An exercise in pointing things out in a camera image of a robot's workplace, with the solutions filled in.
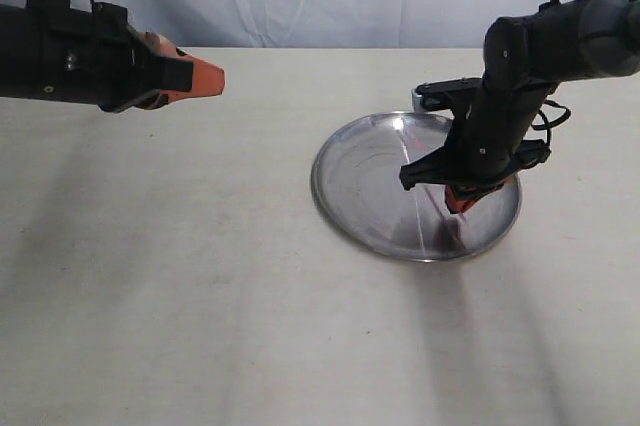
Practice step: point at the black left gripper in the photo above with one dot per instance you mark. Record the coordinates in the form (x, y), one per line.
(99, 59)

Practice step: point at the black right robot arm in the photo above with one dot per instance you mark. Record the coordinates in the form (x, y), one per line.
(525, 60)

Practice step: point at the purple translucent plastic tube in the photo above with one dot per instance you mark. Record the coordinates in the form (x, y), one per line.
(438, 205)

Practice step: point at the round stainless steel plate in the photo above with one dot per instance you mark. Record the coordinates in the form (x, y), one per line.
(355, 185)

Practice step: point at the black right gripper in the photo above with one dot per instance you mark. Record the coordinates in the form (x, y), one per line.
(484, 146)

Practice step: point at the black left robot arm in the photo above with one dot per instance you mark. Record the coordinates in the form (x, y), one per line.
(24, 48)

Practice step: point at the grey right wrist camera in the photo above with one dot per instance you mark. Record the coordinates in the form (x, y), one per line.
(444, 95)

